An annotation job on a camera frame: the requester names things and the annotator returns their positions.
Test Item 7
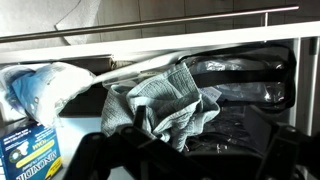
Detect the white open drawer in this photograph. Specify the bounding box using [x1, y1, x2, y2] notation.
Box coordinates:
[0, 19, 320, 180]

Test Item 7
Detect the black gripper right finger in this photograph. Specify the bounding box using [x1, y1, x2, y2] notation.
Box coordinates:
[243, 106, 320, 180]

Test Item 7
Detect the blue minoxidil box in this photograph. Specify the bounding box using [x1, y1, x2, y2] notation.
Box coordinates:
[0, 121, 64, 180]

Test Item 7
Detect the black clear toiletry bag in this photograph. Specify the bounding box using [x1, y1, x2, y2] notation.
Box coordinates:
[176, 43, 298, 154]

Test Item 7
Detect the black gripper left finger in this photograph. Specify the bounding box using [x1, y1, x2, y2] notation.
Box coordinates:
[63, 105, 214, 180]

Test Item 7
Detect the blue terry towel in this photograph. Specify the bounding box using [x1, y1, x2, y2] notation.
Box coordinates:
[100, 62, 222, 153]

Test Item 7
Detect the clear plastic bag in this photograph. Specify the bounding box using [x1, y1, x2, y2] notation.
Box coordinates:
[0, 61, 97, 128]

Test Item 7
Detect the steel open drawer handle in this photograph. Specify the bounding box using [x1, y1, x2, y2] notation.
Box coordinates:
[0, 4, 300, 44]

